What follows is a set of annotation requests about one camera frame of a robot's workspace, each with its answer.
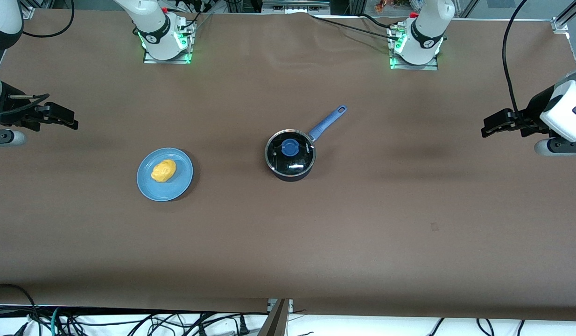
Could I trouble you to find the brown table cover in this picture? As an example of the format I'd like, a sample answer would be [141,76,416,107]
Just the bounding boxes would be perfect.
[0,9,576,322]

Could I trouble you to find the black looped cable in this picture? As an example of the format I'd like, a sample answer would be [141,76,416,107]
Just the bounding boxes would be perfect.
[0,283,40,336]

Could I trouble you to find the long black cable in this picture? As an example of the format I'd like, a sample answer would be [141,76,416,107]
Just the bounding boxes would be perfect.
[310,15,397,40]

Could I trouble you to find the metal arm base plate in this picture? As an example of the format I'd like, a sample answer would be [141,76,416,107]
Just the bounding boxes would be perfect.
[143,19,194,64]
[389,26,439,70]

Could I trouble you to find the aluminium profile bar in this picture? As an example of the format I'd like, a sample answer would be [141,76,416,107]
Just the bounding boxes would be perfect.
[258,299,294,336]

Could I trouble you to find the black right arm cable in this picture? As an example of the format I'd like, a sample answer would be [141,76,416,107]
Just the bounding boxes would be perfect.
[0,0,75,117]

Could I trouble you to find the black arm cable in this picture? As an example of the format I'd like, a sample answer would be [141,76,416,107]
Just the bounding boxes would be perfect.
[0,0,75,117]
[502,0,543,133]

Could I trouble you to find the aluminium frame corner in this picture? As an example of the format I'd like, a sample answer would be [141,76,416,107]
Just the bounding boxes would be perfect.
[552,0,576,33]

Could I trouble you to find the grey device box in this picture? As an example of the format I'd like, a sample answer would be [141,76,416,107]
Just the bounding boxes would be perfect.
[261,0,331,14]

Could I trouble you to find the blue round plate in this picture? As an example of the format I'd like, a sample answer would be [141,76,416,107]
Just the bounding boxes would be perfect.
[136,147,194,202]

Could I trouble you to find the black pot blue handle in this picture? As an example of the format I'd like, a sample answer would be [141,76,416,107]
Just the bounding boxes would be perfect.
[265,105,348,182]

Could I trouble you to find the yellow potato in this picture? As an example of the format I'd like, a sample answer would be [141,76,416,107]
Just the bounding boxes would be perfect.
[151,159,177,183]

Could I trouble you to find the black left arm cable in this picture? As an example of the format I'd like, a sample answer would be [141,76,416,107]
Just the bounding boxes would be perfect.
[502,0,543,133]

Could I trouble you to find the colourful small objects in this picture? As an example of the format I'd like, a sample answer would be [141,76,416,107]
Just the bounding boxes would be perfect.
[374,0,424,12]

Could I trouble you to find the glass lid blue knob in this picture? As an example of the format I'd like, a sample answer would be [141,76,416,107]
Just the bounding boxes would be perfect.
[266,130,316,171]

